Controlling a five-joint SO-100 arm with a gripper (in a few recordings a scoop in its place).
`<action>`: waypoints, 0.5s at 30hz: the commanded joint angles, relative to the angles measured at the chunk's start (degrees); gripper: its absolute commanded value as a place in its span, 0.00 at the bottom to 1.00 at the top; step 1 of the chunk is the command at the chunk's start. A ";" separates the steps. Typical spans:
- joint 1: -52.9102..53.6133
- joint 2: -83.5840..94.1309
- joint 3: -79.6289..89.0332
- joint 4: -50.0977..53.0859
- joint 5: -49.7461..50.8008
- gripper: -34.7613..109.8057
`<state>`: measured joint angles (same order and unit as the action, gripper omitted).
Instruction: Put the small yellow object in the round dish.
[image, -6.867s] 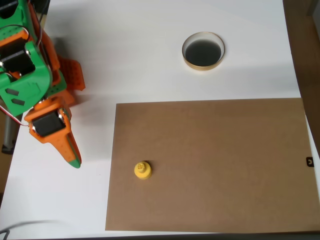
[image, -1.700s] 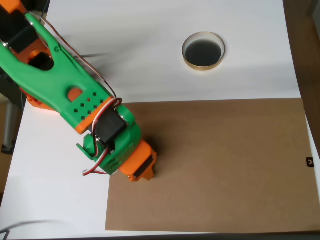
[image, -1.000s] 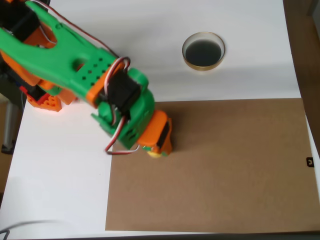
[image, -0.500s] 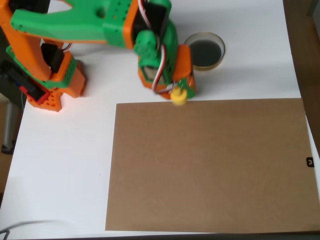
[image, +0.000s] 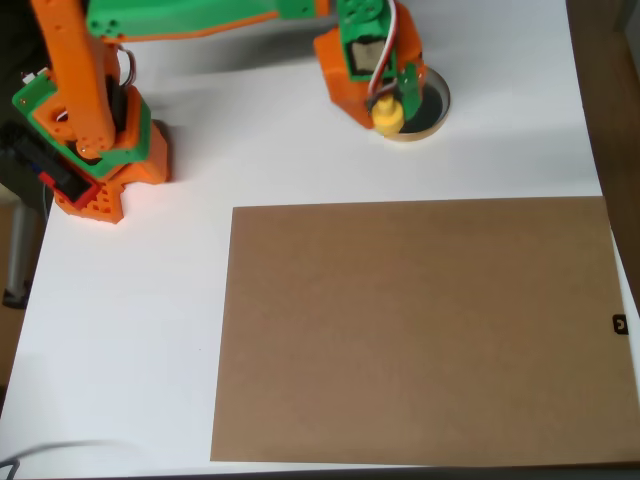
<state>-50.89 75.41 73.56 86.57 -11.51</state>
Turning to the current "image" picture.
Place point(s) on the orange gripper, black servo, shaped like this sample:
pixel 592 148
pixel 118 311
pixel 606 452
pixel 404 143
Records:
pixel 411 92

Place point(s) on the small yellow plastic piece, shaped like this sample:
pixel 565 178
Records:
pixel 387 120

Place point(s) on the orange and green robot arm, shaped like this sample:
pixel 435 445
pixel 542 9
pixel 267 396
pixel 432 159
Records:
pixel 75 100

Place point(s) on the round dish with gold rim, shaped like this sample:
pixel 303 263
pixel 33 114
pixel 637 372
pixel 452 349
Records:
pixel 431 107

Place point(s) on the brown cardboard mat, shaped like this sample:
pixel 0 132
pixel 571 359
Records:
pixel 400 325

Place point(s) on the small black clip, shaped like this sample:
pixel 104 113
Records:
pixel 619 324

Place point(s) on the grey metal table leg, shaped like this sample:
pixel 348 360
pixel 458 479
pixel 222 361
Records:
pixel 20 250

